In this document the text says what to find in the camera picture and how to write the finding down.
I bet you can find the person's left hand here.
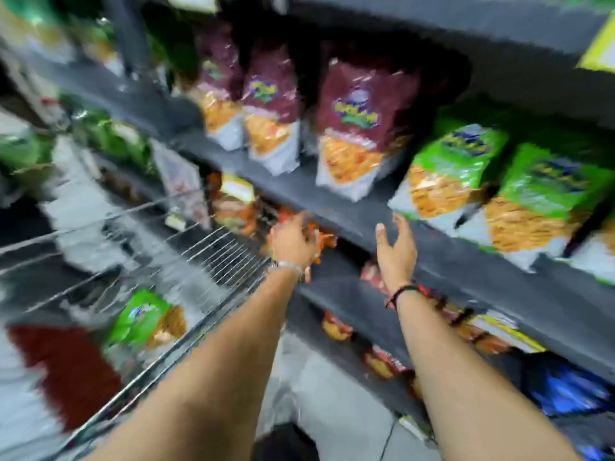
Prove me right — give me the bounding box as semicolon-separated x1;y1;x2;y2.
266;211;322;272

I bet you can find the person's right hand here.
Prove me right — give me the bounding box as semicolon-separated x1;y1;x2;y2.
375;213;419;294

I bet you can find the person's left forearm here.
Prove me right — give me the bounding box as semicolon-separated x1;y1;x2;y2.
84;269;302;461

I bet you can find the person's right forearm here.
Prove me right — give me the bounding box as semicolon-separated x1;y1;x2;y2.
393;289;583;461

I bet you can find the black and red wrist band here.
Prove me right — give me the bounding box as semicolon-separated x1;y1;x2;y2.
384;284;424;310

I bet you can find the yellow shelf tag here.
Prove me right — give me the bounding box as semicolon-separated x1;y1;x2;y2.
220;174;256;205
576;11;615;75

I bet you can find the green snack packet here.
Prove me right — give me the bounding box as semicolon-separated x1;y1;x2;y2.
455;143;615;274
102;289;189;366
387;121;511;237
568;218;615;287

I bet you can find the red orange snack packet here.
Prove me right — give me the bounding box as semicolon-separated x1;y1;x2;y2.
321;310;355;342
363;345;411;381

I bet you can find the row of red orange packets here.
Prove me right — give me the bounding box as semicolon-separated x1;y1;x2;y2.
359;260;512;356

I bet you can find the dark grey shelving unit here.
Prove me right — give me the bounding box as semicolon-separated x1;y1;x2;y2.
0;0;615;461

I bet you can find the maroon snack packet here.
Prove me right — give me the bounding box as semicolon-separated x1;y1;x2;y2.
242;43;302;176
194;24;245;152
6;323;125;433
315;60;422;203

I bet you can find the yellow white shelf label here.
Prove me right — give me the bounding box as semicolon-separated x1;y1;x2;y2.
467;313;547;355

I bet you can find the row of green leafy packets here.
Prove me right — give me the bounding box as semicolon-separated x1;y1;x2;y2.
60;93;157;175

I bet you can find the black shoe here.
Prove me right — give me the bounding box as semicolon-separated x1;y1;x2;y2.
251;421;322;461

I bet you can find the row of blue packets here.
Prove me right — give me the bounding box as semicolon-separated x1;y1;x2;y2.
526;362;615;419

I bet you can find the silver wrist bracelet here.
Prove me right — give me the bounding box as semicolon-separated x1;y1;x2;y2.
266;260;307;284

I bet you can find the metal wire shopping cart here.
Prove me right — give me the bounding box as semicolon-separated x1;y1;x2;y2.
0;187;271;461

